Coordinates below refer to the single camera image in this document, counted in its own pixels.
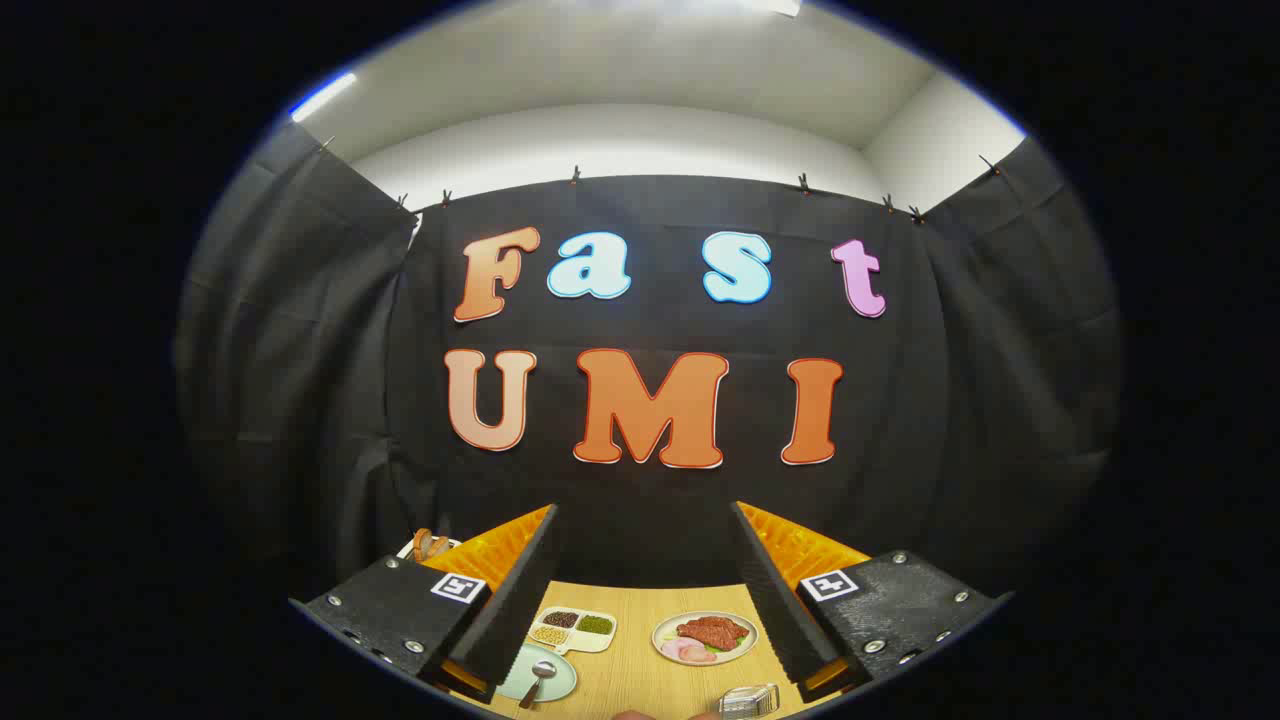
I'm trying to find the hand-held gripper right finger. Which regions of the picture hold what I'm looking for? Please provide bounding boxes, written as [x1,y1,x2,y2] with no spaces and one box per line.
[730,500,1013,701]

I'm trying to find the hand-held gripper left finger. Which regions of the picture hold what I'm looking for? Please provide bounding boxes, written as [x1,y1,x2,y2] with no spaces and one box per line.
[290,503,561,706]

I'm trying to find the metal spoon with wooden handle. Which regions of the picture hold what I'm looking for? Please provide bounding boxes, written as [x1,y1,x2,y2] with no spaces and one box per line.
[518,659,559,711]

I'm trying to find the beige plate with meat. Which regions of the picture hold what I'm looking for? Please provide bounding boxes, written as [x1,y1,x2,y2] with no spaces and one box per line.
[652,611,759,666]

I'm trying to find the brown meat slab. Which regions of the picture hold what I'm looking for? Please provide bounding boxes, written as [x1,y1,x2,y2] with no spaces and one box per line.
[676,615,750,648]

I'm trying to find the white divided tray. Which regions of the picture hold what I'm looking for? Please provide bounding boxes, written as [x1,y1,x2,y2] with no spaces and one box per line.
[527,606,618,656]

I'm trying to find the light blue plate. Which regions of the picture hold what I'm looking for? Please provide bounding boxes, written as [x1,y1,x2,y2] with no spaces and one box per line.
[497,643,579,704]

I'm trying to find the perforated metal basket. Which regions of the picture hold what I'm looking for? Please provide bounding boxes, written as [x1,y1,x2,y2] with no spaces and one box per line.
[718,683,781,720]

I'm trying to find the ceiling light strip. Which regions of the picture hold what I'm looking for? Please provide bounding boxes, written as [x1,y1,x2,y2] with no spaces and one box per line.
[290,72,358,123]

